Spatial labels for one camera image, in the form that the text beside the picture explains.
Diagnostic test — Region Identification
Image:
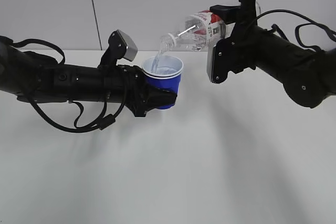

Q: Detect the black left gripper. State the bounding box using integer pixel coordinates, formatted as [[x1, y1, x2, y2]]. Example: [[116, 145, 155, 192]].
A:
[[103, 65, 178, 117]]

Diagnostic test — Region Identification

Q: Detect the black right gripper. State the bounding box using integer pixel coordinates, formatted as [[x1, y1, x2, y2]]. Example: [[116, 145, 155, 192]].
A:
[[209, 0, 270, 81]]

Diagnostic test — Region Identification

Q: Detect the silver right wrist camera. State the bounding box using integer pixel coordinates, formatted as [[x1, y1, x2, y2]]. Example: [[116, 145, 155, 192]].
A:
[[206, 45, 220, 84]]

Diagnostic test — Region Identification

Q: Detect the blue paper cup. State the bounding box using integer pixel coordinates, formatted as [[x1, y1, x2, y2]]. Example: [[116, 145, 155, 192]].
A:
[[142, 55, 184, 94]]

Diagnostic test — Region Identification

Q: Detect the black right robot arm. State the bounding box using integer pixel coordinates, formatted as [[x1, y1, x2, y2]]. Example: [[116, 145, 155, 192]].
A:
[[207, 0, 335, 109]]

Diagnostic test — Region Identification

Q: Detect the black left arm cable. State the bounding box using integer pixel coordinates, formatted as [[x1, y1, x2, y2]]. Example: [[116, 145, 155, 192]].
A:
[[28, 71, 129, 132]]

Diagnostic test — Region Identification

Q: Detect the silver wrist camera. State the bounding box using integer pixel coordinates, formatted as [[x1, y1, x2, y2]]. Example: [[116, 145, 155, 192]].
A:
[[206, 45, 220, 84], [117, 29, 138, 62]]

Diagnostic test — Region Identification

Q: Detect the clear Wahaha water bottle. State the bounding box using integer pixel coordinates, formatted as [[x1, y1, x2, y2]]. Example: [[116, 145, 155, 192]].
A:
[[160, 10, 233, 53]]

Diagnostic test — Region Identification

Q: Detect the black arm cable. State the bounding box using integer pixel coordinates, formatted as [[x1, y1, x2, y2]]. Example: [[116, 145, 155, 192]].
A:
[[28, 71, 129, 132], [256, 9, 336, 51]]

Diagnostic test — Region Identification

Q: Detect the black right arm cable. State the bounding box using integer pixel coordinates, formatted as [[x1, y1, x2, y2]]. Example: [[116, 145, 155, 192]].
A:
[[256, 9, 336, 51]]

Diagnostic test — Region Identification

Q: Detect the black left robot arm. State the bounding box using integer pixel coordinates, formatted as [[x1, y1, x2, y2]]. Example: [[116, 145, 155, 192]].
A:
[[1, 30, 177, 117]]

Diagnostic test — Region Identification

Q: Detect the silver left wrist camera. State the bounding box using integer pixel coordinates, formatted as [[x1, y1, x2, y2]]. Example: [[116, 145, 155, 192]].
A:
[[117, 29, 138, 62]]

